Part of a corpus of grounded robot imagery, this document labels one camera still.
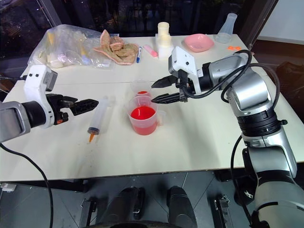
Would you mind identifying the metal floor bracket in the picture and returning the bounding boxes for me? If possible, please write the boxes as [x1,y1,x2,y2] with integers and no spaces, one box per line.
[213,194,233,228]
[79,198,98,228]

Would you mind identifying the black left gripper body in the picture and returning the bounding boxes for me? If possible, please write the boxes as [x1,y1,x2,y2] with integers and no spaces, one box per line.
[46,94,78,126]

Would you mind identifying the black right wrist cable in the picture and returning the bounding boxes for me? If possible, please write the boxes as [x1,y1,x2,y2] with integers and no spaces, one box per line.
[180,49,280,112]

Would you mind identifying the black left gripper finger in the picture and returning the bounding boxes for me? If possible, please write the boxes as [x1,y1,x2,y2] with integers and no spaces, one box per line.
[72,104,97,117]
[75,98,99,108]

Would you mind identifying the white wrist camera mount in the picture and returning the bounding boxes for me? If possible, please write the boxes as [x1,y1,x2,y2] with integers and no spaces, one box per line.
[23,65,58,129]
[168,46,203,95]

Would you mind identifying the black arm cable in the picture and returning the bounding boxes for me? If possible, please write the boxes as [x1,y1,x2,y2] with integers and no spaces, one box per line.
[230,135,255,225]
[0,142,53,228]

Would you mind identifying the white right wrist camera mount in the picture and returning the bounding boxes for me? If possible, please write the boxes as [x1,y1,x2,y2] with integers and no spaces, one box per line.
[168,46,203,95]

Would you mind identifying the pink plastic dish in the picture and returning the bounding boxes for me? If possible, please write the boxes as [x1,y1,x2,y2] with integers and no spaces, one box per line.
[182,33,215,53]

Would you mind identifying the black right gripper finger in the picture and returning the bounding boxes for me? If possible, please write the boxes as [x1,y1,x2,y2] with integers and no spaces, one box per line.
[151,74,179,89]
[151,92,182,105]

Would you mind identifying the clear conical flask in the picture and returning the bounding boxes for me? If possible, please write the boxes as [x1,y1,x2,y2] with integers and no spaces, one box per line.
[218,13,238,36]

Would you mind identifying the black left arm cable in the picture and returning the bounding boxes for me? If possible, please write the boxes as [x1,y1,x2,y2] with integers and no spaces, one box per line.
[0,142,53,228]

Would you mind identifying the clear plastic syringe orange tip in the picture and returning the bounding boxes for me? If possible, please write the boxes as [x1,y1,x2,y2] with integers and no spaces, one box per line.
[86,95,116,144]

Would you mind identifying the clear plastic bag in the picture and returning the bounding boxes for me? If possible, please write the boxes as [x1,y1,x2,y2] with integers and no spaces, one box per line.
[28,24,115,70]

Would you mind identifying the white table corner piece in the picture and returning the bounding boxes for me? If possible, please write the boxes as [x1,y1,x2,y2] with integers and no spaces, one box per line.
[0,182,18,192]

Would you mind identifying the cream plastic bottle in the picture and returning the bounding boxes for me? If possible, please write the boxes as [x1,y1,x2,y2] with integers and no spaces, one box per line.
[157,21,171,37]

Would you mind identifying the pink marker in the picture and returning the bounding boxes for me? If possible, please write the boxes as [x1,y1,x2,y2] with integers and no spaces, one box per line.
[142,44,160,58]

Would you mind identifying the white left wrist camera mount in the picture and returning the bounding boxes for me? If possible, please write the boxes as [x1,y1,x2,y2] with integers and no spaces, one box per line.
[23,65,58,129]

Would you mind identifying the small clear measuring cup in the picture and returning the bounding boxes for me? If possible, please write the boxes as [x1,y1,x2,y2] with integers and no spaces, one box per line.
[131,79,153,101]

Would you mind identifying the clear petri dish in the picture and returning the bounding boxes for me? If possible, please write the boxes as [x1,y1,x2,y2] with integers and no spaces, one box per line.
[215,32,232,44]

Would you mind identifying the pink brown cloth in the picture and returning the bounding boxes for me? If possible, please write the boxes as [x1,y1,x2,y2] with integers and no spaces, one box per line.
[93,29,140,66]

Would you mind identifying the dark table frame bar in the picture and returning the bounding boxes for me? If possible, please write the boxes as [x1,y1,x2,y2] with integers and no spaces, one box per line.
[47,178,90,193]

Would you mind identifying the white plastic container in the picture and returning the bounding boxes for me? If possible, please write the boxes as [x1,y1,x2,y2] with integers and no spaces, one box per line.
[155,33,174,59]

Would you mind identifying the beaker with red liquid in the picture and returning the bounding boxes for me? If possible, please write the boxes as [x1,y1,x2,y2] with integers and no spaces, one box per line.
[128,95,166,136]

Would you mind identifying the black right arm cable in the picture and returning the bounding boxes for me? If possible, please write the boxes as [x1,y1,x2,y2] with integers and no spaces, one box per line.
[230,135,255,225]

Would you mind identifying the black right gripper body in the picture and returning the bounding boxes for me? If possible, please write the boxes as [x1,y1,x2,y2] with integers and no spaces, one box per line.
[174,69,191,103]

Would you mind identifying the dark rounded shape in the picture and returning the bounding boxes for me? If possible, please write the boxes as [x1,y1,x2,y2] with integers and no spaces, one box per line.
[106,187,146,228]
[167,186,198,228]

